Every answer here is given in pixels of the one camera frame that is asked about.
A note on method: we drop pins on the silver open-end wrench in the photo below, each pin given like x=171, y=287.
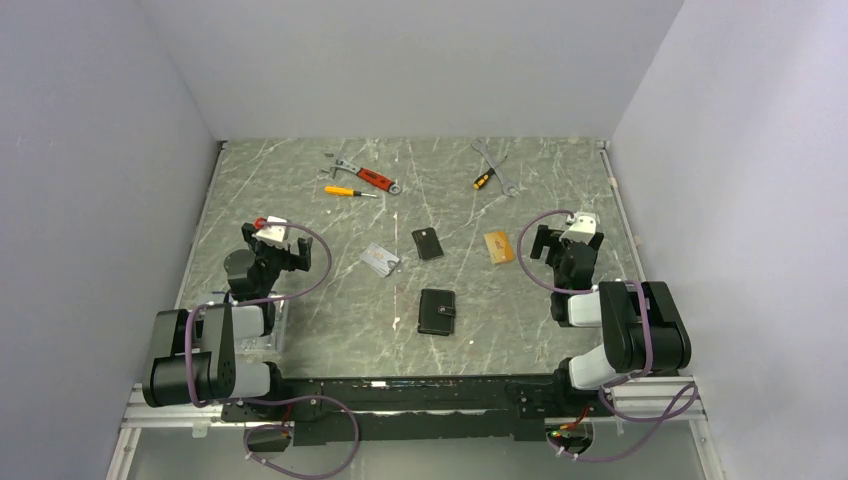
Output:
x=509, y=188

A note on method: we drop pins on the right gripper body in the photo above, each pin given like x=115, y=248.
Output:
x=555, y=255

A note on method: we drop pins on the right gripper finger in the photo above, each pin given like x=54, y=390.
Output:
x=596, y=241
x=540, y=242

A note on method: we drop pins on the silver VIP credit card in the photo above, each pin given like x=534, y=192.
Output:
x=383, y=255

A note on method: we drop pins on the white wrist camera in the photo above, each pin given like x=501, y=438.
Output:
x=271, y=231
x=580, y=227

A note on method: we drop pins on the yellow handled screwdriver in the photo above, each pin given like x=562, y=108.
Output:
x=346, y=192

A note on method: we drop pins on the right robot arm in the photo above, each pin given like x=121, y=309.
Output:
x=641, y=328

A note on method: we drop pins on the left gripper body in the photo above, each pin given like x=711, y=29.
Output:
x=272, y=260

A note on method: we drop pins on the clear plastic screw box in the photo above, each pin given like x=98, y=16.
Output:
x=258, y=329

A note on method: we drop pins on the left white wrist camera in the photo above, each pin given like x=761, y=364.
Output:
x=271, y=231

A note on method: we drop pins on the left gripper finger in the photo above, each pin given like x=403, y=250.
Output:
x=248, y=231
x=303, y=257

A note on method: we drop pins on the black yellow small screwdriver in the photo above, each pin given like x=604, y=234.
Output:
x=485, y=177

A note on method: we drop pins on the red handled adjustable wrench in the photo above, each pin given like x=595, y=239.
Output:
x=339, y=162

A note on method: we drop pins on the aluminium frame rail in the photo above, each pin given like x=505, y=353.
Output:
x=649, y=397

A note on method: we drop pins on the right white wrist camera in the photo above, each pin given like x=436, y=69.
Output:
x=580, y=227

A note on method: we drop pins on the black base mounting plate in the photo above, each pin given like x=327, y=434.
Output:
x=520, y=407

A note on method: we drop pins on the black credit card stack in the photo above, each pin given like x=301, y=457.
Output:
x=427, y=244

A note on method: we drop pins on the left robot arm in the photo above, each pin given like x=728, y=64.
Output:
x=192, y=355

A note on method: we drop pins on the black leather card holder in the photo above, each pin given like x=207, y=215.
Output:
x=437, y=312

